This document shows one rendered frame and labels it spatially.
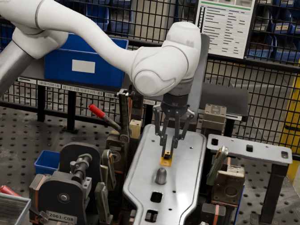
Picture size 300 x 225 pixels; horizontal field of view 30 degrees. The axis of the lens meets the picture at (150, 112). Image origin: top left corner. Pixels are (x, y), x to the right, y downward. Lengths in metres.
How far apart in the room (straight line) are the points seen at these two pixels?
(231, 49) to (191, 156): 0.55
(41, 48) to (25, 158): 0.53
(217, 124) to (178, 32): 0.53
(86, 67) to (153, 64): 0.72
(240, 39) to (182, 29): 0.65
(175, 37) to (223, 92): 0.68
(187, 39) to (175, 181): 0.44
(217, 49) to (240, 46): 0.09
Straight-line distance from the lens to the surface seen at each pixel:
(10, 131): 2.47
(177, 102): 1.66
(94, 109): 1.76
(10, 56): 1.98
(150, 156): 1.81
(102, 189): 1.50
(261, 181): 2.33
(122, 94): 1.70
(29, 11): 1.80
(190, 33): 1.57
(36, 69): 2.24
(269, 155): 1.94
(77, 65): 2.13
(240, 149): 1.93
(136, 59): 1.48
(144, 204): 1.62
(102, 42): 1.60
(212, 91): 2.20
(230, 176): 1.73
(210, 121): 1.99
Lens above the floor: 2.02
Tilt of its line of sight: 30 degrees down
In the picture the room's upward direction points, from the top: 7 degrees clockwise
